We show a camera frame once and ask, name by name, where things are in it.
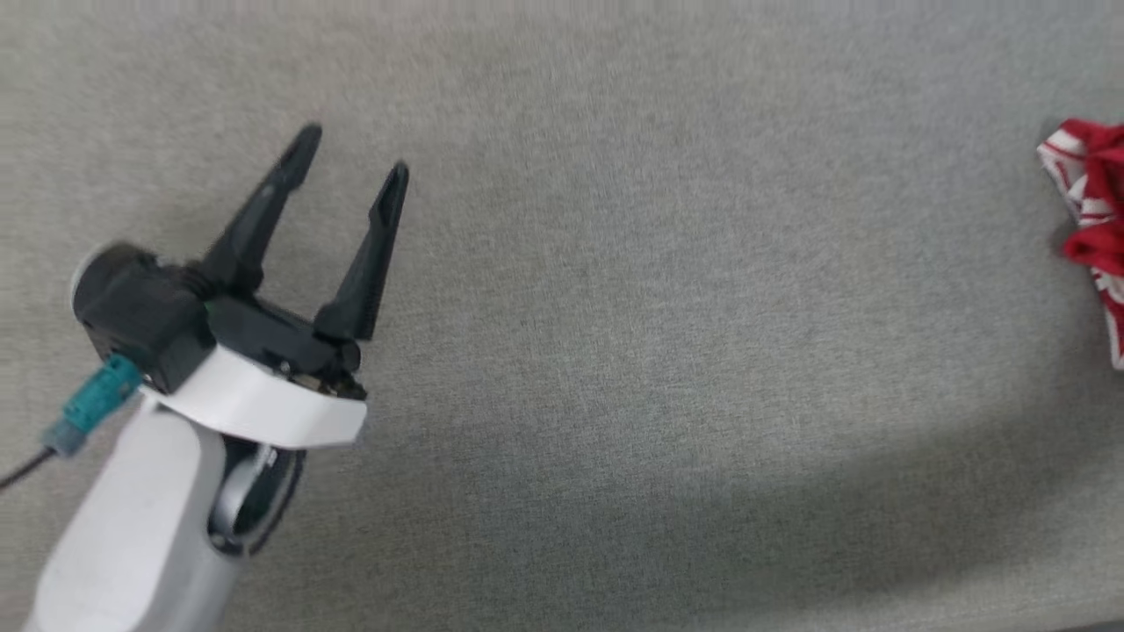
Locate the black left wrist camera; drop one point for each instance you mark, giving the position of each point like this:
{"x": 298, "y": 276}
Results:
{"x": 140, "y": 307}

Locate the grey fabric sofa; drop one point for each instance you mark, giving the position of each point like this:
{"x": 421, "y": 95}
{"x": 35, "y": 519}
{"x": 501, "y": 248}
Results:
{"x": 659, "y": 351}

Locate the red and white shirt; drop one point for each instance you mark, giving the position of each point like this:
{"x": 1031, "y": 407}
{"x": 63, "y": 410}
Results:
{"x": 1102, "y": 246}

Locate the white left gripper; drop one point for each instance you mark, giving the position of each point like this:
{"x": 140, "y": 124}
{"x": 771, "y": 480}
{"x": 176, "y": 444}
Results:
{"x": 263, "y": 404}

